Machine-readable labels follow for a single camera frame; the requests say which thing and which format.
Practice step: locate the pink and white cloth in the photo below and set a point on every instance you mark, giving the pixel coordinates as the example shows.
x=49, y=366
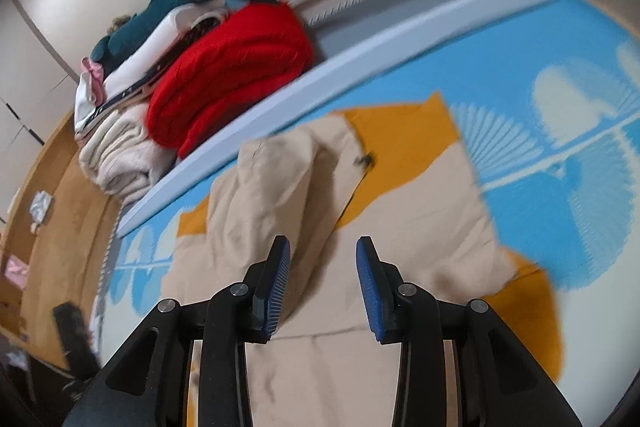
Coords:
x=90, y=97

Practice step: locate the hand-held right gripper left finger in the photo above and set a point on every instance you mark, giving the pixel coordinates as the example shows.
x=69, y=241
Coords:
x=275, y=287

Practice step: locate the light blue printed bed sheet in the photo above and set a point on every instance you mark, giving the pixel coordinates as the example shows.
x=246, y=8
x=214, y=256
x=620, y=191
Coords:
x=500, y=57

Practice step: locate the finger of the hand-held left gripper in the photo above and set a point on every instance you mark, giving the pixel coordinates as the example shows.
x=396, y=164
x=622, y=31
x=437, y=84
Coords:
x=75, y=337

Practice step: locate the white wardrobe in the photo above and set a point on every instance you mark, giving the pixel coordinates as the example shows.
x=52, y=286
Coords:
x=60, y=7

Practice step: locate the cream folded blanket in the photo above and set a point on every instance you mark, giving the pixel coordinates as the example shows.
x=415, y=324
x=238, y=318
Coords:
x=125, y=152

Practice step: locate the red folded blanket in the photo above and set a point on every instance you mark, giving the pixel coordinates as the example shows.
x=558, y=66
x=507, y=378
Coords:
x=225, y=67

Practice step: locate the wooden headboard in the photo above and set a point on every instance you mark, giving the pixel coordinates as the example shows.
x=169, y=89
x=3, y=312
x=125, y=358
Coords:
x=65, y=267

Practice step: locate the white folded cloth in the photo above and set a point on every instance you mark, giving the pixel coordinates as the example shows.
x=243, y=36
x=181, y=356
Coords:
x=150, y=52

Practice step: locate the light blue foam strip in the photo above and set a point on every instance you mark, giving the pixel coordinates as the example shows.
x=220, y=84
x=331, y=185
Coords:
x=450, y=14

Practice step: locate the pink packet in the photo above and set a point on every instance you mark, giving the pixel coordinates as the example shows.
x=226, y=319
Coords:
x=16, y=272

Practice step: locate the teal shark plush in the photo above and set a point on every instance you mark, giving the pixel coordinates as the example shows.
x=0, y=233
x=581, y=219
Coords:
x=165, y=14

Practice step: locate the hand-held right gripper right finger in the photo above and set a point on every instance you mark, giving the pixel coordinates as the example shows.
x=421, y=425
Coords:
x=370, y=292

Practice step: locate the white and pink folded clothes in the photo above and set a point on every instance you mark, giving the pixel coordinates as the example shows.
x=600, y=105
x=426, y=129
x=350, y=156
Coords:
x=202, y=26

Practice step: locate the beige and mustard hooded jacket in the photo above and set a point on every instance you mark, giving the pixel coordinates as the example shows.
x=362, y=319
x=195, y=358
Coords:
x=425, y=217

